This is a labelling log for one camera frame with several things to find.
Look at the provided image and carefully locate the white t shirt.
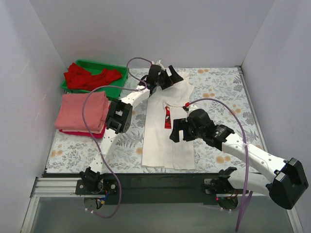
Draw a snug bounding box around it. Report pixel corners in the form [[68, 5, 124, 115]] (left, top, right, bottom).
[[141, 72, 195, 170]]

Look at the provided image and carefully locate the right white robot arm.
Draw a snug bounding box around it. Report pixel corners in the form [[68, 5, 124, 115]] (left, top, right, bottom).
[[170, 109, 309, 210]]

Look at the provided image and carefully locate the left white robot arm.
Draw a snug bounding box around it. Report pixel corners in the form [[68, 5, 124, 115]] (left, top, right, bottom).
[[80, 64, 184, 194]]

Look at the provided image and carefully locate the green plastic bin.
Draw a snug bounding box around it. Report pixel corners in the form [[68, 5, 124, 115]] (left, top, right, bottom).
[[61, 60, 128, 99]]

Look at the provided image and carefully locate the floral table mat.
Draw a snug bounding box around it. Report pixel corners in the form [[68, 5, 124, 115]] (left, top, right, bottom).
[[45, 68, 265, 174]]

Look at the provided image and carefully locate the red t shirt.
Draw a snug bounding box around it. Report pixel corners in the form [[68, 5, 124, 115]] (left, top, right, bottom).
[[64, 63, 122, 91]]

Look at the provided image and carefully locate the folded pink t shirt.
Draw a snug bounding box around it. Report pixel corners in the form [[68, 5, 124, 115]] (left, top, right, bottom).
[[55, 92, 109, 132]]

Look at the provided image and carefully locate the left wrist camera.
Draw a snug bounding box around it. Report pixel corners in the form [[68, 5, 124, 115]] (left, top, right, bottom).
[[151, 59, 165, 70]]

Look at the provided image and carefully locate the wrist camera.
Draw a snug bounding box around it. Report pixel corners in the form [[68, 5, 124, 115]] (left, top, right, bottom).
[[151, 59, 165, 70], [183, 102, 197, 116]]

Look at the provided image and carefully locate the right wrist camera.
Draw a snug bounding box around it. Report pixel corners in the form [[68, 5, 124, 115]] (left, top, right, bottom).
[[183, 102, 197, 116]]

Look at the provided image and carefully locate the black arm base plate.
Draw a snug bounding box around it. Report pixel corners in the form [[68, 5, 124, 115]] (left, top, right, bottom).
[[75, 172, 250, 206]]

